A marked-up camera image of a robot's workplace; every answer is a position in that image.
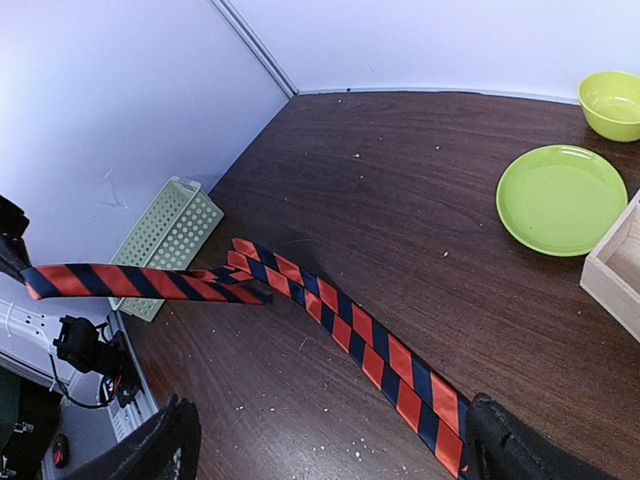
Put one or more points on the pale green perforated basket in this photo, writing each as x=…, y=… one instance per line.
x=173, y=228

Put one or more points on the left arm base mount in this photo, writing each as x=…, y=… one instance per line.
x=83, y=345

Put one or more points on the green bowl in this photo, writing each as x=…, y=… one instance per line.
x=610, y=104

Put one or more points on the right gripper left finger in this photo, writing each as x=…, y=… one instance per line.
x=166, y=446

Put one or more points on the wooden compartment box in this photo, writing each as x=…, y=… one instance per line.
x=610, y=273

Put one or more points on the red navy striped tie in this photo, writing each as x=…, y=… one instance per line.
x=433, y=408

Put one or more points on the green plate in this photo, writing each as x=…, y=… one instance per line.
x=560, y=200

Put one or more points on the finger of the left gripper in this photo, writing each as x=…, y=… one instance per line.
x=14, y=255

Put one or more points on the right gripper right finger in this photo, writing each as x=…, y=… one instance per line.
x=501, y=446

